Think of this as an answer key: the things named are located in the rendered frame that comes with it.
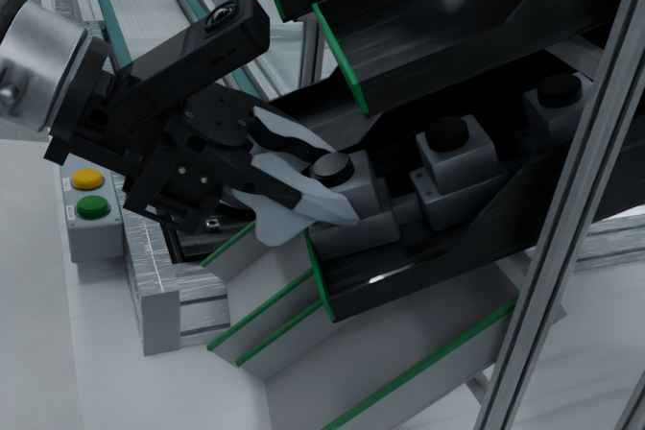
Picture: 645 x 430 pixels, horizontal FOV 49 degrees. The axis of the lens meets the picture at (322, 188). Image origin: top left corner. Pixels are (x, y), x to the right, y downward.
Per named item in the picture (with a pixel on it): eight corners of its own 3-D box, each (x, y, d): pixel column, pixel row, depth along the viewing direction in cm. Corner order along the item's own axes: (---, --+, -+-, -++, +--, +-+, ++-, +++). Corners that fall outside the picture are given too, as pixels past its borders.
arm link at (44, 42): (39, -18, 45) (-1, 36, 39) (107, 15, 47) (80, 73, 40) (5, 72, 49) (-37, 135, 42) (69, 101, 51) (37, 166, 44)
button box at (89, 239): (71, 264, 93) (67, 227, 90) (60, 180, 109) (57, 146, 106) (125, 256, 96) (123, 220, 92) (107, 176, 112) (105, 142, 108)
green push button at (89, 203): (79, 225, 92) (78, 213, 91) (76, 208, 95) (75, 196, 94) (110, 221, 94) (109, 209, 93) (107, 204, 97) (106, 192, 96)
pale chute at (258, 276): (237, 370, 70) (206, 349, 68) (227, 282, 81) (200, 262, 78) (465, 203, 64) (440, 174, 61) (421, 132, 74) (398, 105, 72)
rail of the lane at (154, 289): (143, 356, 87) (140, 290, 81) (79, 64, 154) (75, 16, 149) (188, 347, 89) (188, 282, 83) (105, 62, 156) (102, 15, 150)
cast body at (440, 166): (434, 234, 52) (411, 160, 47) (417, 200, 55) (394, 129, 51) (541, 193, 51) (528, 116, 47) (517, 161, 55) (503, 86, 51)
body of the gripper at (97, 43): (209, 178, 55) (59, 112, 51) (261, 95, 51) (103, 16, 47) (201, 242, 49) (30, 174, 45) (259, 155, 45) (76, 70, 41)
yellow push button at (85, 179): (74, 196, 98) (73, 183, 96) (72, 180, 101) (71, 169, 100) (104, 193, 99) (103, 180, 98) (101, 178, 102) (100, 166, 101)
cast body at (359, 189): (321, 263, 53) (289, 194, 49) (318, 226, 57) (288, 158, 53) (428, 233, 52) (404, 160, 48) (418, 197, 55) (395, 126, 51)
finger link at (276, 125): (312, 191, 59) (213, 161, 54) (350, 140, 56) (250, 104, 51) (321, 217, 57) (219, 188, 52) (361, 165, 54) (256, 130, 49)
